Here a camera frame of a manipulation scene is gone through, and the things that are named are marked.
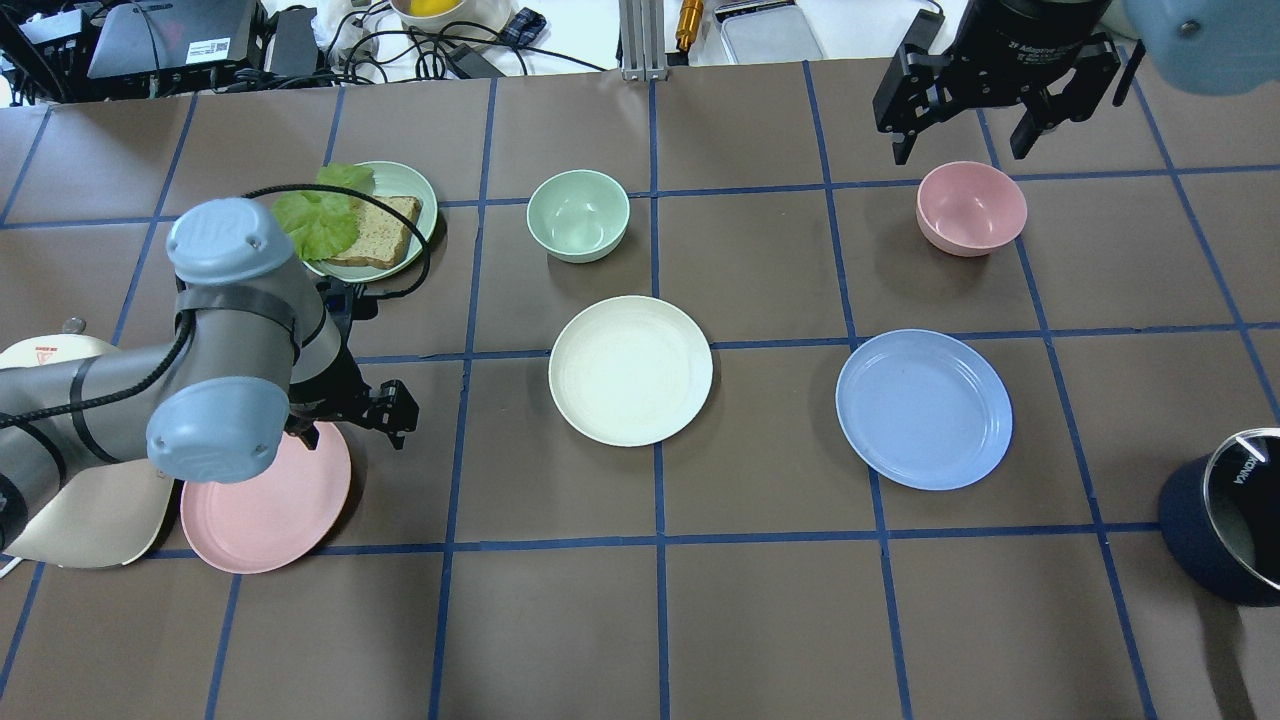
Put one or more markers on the green plate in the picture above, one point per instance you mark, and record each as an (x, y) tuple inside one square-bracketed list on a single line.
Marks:
[(391, 179)]

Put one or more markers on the digital kitchen scale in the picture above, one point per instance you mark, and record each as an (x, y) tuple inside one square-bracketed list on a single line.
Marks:
[(766, 32)]

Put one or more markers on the gold metal cylinder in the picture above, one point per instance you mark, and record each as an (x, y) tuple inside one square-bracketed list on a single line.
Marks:
[(688, 24)]

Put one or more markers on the beige bowl with fruit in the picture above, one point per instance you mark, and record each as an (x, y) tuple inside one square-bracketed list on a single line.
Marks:
[(491, 14)]

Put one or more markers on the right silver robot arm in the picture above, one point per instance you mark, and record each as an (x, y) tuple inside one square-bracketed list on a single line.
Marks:
[(1209, 48)]

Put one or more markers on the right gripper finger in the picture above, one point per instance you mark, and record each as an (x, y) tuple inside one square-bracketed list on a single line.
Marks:
[(904, 136), (1038, 119)]

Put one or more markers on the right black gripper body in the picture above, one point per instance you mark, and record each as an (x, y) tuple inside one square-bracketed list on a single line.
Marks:
[(1035, 35)]

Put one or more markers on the pink bowl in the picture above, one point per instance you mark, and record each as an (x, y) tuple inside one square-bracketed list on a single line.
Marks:
[(970, 209)]

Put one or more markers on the green lettuce leaf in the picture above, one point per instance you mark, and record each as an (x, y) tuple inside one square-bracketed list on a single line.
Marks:
[(322, 223)]

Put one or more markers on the yellow toy fruit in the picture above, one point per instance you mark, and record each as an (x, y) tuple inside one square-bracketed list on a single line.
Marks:
[(431, 8)]

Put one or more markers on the white toaster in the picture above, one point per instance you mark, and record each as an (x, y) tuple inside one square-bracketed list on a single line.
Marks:
[(78, 488)]

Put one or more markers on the dark blue saucepan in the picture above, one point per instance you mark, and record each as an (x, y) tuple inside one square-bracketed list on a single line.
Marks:
[(1219, 516)]

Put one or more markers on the green bowl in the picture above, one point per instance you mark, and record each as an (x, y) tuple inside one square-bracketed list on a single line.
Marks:
[(578, 216)]

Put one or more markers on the cream white plate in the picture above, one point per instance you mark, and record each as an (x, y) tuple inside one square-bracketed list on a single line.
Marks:
[(630, 371)]

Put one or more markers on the aluminium frame post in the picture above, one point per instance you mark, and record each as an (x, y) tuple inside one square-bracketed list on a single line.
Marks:
[(643, 41)]

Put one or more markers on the blue plate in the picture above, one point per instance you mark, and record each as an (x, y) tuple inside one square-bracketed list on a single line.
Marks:
[(924, 409)]

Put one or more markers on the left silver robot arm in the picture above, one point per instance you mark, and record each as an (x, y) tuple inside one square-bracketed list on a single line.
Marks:
[(256, 355)]

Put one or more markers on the pink plate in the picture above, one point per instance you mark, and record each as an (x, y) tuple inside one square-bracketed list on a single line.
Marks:
[(269, 521)]

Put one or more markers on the bread slice on plate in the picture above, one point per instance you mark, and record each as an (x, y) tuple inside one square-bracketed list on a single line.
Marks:
[(382, 241)]

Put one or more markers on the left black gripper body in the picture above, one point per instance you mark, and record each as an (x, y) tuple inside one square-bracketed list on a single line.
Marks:
[(340, 385)]

